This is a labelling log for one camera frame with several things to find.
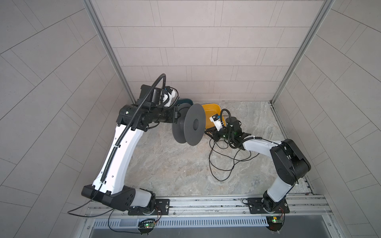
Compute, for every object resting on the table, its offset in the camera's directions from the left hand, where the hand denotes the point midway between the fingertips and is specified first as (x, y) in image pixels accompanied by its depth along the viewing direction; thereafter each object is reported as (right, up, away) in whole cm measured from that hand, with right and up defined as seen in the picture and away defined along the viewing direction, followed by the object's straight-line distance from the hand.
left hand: (183, 112), depth 64 cm
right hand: (+11, -11, +23) cm, 28 cm away
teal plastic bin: (-4, +9, +48) cm, 49 cm away
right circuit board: (+42, -51, +4) cm, 67 cm away
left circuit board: (-16, -50, 0) cm, 52 cm away
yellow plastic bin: (+16, +3, +48) cm, 51 cm away
